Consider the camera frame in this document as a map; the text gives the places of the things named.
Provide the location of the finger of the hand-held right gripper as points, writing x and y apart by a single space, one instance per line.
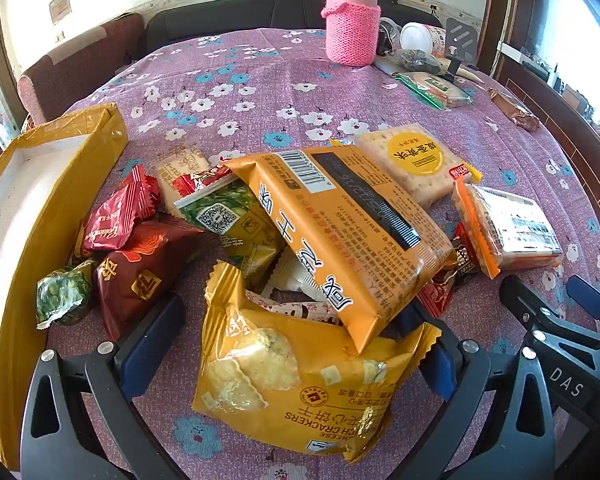
522 295
587 297

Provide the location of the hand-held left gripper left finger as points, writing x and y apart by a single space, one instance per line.
150 340

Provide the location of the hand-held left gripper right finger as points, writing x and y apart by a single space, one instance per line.
442 365

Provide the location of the dark red pastry packet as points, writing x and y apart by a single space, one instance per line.
135 275

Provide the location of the green and yellow snack packet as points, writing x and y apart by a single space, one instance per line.
230 220

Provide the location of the yellow cheese cracker packet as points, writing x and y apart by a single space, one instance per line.
290 385

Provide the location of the white and red printed packet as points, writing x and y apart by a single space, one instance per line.
300 310

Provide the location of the small white and gold packet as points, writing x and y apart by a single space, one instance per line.
292 275

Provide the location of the yellow cardboard box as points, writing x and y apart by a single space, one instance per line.
10 260

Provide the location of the large orange cracker packet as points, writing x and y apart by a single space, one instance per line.
340 240

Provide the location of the orange-edged cracker packet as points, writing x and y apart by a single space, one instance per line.
510 225

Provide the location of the small green pea packet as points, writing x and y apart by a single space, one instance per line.
62 295

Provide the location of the red packet with gold print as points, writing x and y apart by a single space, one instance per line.
115 215

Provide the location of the clear cracker packet yellow label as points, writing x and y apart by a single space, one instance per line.
410 160

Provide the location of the beige biscuit packet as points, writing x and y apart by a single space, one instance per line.
180 165

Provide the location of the brown snack bar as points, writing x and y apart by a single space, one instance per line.
512 110

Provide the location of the green biscuit packet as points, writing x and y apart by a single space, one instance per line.
430 87

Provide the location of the grey phone stand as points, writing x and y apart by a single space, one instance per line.
461 37

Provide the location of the window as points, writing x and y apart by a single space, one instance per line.
585 20

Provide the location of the chair with red-brown cover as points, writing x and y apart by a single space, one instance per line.
80 70

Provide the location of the white plastic jar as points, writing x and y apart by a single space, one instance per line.
415 37

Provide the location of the purple floral tablecloth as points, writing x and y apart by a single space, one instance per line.
280 90

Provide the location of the pink thermos with knitted sleeve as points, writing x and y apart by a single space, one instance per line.
352 30

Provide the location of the black sofa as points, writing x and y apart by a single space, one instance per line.
230 17

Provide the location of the wall notice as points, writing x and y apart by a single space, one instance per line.
58 7

